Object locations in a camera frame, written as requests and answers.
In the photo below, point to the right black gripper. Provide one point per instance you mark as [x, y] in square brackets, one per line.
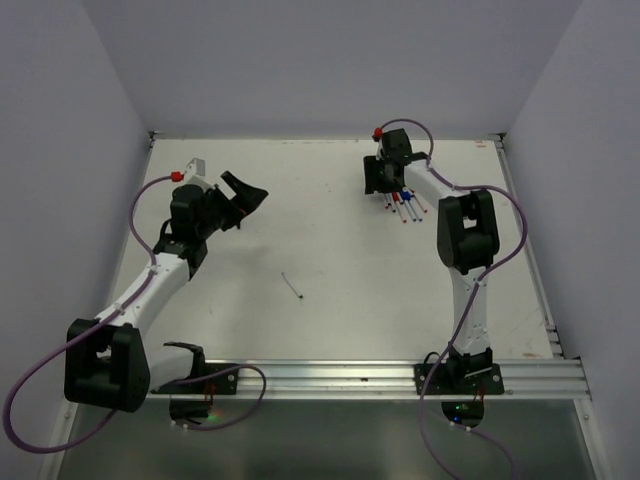
[373, 181]

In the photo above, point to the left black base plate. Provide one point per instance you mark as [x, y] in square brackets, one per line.
[225, 384]

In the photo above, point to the red cap pen middle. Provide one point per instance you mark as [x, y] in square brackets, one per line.
[398, 201]

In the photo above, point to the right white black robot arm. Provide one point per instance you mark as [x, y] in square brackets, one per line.
[467, 241]

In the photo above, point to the blue tipped pen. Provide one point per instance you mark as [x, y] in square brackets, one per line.
[418, 210]

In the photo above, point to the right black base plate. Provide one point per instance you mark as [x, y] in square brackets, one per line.
[443, 383]

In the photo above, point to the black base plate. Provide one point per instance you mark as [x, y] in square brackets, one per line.
[225, 384]
[443, 383]

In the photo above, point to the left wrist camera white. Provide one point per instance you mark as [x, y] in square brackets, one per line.
[195, 174]

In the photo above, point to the aluminium mounting rail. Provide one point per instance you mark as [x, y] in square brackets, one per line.
[394, 380]

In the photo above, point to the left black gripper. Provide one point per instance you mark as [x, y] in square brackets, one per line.
[240, 205]

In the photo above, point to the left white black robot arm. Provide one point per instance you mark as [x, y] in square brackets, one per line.
[107, 363]

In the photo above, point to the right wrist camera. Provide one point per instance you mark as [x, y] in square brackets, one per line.
[385, 143]

